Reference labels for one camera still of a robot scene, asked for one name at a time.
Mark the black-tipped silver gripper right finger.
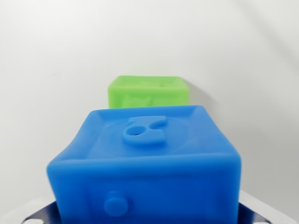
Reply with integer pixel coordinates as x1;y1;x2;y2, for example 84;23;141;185
236;189;280;224

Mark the black-tipped silver gripper left finger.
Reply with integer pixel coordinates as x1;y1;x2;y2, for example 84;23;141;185
21;189;62;224

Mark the blue soft cube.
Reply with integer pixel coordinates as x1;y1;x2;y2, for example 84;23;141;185
46;105;241;224

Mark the green soft cube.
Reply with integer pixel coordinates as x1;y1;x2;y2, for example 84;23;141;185
107;75;190;109

